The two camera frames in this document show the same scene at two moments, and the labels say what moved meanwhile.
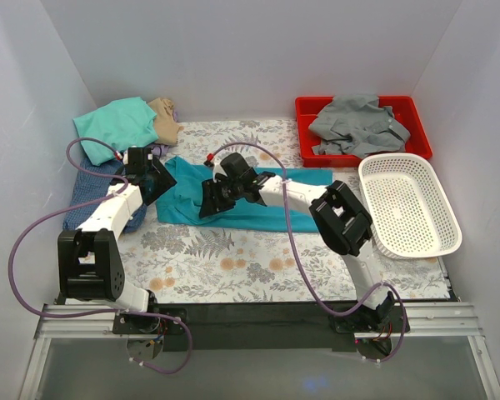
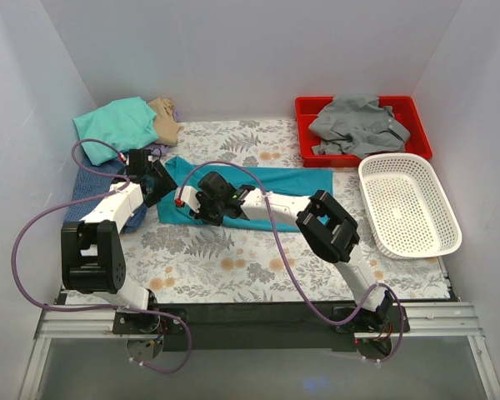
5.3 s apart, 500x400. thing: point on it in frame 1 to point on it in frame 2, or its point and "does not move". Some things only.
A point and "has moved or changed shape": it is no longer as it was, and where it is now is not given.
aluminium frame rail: [438, 321] does not move
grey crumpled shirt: [357, 125] does not move
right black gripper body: [213, 197] to [202, 208]
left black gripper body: [159, 183] does not move
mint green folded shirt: [122, 125] does not move
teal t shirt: [180, 192] has moved or changed shape
